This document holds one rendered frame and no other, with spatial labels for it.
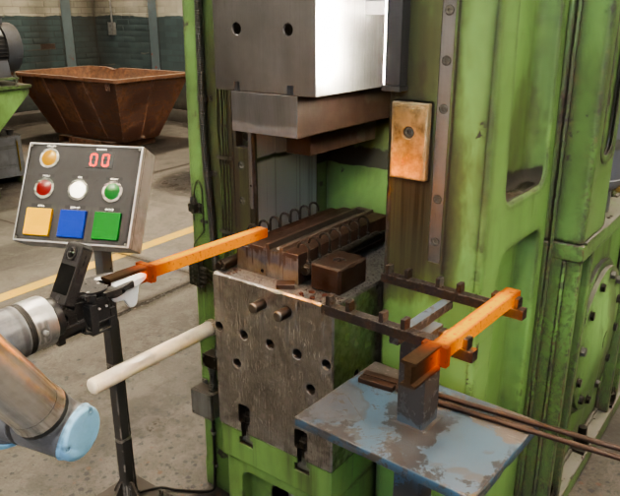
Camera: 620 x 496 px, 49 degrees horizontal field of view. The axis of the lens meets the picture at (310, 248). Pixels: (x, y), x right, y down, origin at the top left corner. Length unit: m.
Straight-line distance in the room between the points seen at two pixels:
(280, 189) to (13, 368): 1.12
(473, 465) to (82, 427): 0.69
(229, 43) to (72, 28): 9.57
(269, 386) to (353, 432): 0.43
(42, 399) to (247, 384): 0.82
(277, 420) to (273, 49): 0.91
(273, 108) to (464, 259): 0.55
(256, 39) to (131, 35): 9.30
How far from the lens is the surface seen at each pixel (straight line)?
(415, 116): 1.52
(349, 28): 1.60
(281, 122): 1.57
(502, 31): 1.46
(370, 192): 2.04
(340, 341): 1.59
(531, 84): 1.81
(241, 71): 1.63
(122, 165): 1.90
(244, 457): 1.96
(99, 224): 1.87
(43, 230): 1.94
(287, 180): 1.97
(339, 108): 1.67
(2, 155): 6.91
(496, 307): 1.28
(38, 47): 10.84
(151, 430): 2.80
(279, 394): 1.75
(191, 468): 2.58
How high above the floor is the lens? 1.54
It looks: 19 degrees down
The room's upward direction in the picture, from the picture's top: straight up
